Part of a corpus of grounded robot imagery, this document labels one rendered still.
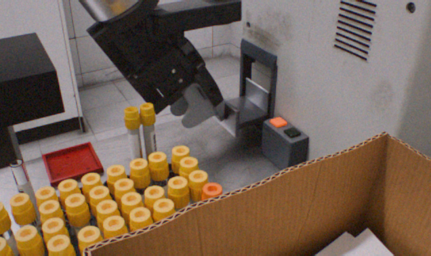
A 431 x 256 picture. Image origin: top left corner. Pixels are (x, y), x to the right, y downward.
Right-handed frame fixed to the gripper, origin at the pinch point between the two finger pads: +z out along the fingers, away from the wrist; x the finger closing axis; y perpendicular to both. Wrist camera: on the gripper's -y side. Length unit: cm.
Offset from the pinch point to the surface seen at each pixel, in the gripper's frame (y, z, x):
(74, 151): 19.0, -5.8, -6.8
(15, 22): 29, 11, -159
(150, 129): 8.7, -9.5, 6.1
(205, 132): 3.3, 3.5, -2.5
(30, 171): 24.5, -8.7, -5.4
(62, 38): 18, 32, -158
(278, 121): -4.0, 1.4, 7.3
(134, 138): 10.6, -10.0, 6.0
